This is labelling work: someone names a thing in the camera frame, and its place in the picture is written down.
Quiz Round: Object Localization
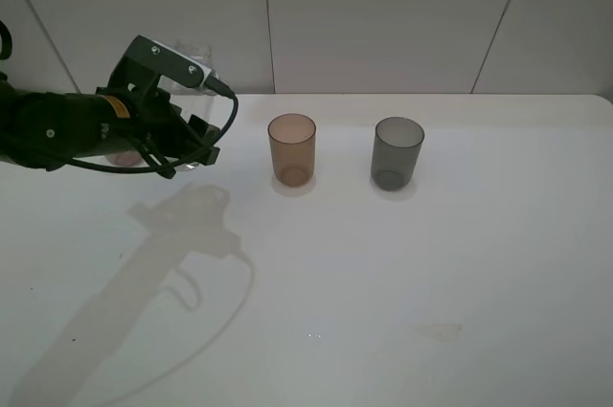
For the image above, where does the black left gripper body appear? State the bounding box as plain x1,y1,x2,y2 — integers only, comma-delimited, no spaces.
96,57,181,163

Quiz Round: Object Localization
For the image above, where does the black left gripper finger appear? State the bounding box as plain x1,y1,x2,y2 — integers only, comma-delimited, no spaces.
162,145,219,167
177,115,220,148

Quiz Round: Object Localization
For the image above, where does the clear plastic water bottle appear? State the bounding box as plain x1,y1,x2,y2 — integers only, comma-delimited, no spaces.
160,39,215,121

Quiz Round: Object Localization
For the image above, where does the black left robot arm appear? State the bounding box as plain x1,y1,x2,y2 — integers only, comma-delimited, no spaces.
1,57,220,178

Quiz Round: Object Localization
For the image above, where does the translucent pink plastic cup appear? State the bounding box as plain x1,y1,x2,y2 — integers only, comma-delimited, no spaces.
105,150,144,168

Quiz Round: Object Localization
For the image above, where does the translucent orange plastic cup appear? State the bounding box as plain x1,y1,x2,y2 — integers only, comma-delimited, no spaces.
267,113,317,188

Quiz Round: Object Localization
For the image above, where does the translucent grey plastic cup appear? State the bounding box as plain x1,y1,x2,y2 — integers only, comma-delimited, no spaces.
371,117,425,192

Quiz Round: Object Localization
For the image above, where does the black camera cable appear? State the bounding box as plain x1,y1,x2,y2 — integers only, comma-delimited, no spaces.
0,79,239,181

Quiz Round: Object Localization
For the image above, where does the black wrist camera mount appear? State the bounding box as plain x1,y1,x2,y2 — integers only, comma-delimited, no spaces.
124,35,216,91

